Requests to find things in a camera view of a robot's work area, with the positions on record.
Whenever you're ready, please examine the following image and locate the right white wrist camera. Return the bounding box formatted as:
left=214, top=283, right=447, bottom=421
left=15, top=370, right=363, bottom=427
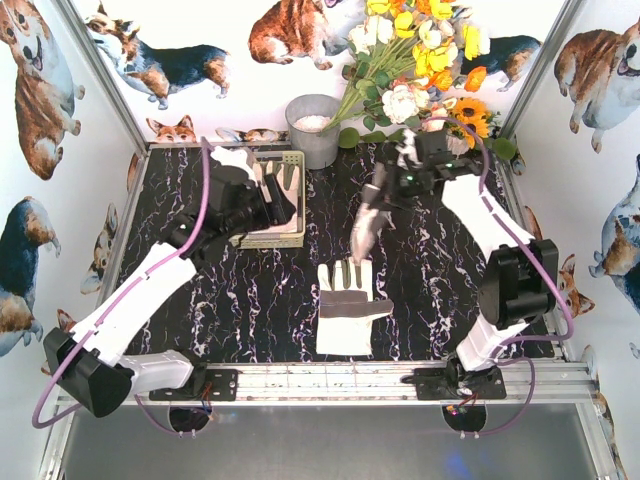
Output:
left=396, top=129, right=423, bottom=171

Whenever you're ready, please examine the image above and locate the yellow-green storage basket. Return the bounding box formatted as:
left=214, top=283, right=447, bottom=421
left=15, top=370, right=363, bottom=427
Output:
left=230, top=150, right=306, bottom=250

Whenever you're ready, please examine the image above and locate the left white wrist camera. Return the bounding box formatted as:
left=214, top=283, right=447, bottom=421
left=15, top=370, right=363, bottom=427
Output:
left=210, top=146, right=257, bottom=181

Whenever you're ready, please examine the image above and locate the white grey glove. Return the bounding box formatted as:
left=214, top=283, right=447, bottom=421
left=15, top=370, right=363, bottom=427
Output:
left=350, top=184, right=392, bottom=265
left=316, top=258, right=393, bottom=357

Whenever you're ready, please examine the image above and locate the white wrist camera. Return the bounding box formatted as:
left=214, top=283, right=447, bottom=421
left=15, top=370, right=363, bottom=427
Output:
left=396, top=129, right=423, bottom=171
left=210, top=146, right=257, bottom=181

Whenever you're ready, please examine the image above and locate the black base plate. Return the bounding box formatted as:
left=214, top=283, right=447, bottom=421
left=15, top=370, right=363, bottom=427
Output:
left=149, top=368, right=239, bottom=402
left=400, top=368, right=507, bottom=400

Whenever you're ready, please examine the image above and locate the artificial flower bouquet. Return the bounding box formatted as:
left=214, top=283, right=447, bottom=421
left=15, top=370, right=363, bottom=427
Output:
left=319, top=0, right=519, bottom=161

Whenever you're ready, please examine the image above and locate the aluminium front rail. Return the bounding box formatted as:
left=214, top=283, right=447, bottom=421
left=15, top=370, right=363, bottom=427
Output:
left=123, top=359, right=598, bottom=405

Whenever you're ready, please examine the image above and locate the grey metal bucket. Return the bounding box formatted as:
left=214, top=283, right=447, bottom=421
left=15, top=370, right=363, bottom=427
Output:
left=285, top=94, right=340, bottom=170

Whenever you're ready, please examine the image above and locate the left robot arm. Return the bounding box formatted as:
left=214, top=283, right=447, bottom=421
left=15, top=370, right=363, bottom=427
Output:
left=44, top=166, right=302, bottom=418

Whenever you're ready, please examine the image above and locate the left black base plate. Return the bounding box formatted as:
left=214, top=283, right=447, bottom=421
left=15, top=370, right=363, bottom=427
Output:
left=149, top=368, right=239, bottom=402

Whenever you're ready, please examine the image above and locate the white work glove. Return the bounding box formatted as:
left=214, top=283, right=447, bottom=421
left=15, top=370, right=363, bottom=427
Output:
left=252, top=160, right=301, bottom=234

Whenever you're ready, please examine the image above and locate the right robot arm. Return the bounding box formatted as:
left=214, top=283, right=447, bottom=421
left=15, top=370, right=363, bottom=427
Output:
left=362, top=129, right=560, bottom=373

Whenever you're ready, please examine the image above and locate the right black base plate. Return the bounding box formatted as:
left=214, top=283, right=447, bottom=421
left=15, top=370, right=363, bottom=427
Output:
left=400, top=368, right=507, bottom=400

